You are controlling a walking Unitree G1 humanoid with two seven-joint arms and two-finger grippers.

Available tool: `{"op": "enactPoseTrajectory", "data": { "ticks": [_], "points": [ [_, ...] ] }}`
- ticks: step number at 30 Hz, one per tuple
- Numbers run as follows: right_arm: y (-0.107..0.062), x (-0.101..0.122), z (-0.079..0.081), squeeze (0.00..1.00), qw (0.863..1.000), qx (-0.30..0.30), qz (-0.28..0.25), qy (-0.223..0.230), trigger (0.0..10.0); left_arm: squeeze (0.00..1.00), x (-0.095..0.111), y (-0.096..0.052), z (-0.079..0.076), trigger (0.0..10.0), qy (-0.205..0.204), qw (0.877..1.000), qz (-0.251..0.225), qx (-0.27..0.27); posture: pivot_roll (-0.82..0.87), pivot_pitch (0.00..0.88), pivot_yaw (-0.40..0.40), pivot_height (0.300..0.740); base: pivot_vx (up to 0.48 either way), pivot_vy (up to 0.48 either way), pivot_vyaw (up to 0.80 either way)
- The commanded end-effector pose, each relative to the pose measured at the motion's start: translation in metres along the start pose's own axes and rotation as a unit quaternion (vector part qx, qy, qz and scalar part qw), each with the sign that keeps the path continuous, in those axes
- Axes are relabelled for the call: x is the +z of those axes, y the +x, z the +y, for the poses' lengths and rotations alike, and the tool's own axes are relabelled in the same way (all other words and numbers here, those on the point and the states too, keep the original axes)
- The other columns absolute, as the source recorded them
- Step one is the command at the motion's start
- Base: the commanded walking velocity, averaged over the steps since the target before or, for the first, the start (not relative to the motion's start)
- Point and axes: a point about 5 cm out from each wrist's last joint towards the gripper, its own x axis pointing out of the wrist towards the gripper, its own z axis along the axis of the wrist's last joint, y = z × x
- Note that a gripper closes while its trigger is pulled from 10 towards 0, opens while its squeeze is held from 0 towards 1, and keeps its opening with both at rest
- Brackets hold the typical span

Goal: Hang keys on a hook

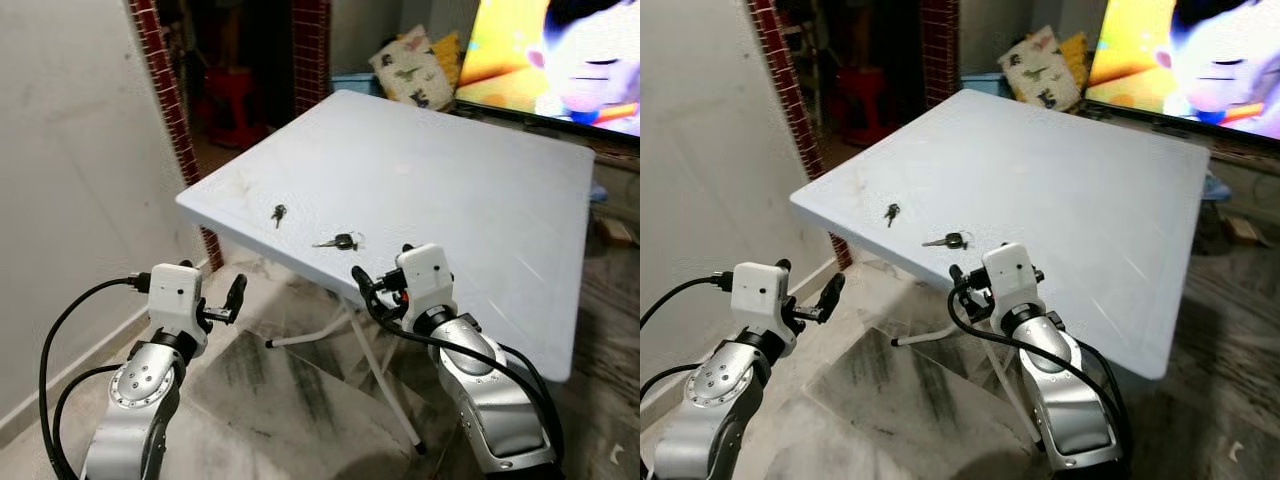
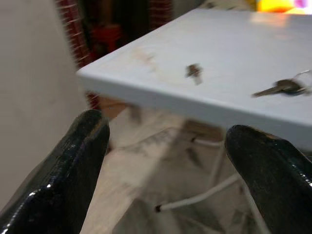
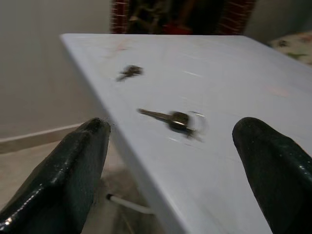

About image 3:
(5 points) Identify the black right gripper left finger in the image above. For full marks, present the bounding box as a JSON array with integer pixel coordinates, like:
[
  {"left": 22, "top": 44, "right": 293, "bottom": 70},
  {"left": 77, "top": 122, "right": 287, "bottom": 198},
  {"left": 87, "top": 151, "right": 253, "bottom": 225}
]
[{"left": 0, "top": 117, "right": 112, "bottom": 234}]

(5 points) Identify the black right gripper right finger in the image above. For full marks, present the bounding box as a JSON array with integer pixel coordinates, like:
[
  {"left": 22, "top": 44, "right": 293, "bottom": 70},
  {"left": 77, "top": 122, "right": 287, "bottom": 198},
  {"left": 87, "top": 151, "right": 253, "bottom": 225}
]
[{"left": 232, "top": 117, "right": 312, "bottom": 234}]

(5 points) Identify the black-headed key with ring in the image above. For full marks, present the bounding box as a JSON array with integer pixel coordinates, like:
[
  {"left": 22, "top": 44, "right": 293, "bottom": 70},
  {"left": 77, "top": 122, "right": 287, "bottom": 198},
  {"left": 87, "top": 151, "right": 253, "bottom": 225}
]
[{"left": 137, "top": 108, "right": 208, "bottom": 141}]

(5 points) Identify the white baseboard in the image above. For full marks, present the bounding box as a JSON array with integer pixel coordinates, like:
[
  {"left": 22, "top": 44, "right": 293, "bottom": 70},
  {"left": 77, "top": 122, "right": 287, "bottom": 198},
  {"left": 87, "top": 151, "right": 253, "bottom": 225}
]
[{"left": 0, "top": 122, "right": 85, "bottom": 155}]

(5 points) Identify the white table leg bar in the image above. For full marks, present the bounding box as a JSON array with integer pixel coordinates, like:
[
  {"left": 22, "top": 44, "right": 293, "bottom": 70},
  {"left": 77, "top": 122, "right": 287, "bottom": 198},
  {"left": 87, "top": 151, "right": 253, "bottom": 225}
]
[{"left": 106, "top": 193, "right": 156, "bottom": 215}]

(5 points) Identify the white table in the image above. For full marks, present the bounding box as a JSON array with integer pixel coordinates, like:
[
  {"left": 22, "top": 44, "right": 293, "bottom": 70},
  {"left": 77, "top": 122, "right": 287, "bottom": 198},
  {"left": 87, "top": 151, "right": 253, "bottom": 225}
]
[{"left": 59, "top": 33, "right": 312, "bottom": 234}]

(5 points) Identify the floral patterned cushion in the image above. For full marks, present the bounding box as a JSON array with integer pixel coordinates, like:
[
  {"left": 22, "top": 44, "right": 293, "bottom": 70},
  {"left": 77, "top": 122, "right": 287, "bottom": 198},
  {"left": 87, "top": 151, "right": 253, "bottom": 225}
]
[{"left": 267, "top": 30, "right": 312, "bottom": 66}]

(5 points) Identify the small dark key bunch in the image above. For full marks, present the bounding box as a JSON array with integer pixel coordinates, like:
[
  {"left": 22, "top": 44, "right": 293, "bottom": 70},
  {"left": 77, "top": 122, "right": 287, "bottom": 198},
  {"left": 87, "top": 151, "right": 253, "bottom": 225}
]
[{"left": 115, "top": 65, "right": 144, "bottom": 82}]

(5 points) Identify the red brick fireplace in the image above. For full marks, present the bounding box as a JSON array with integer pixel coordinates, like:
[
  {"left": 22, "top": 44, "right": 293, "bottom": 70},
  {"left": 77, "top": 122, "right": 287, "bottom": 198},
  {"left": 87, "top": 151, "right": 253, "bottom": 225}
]
[{"left": 110, "top": 0, "right": 256, "bottom": 35}]

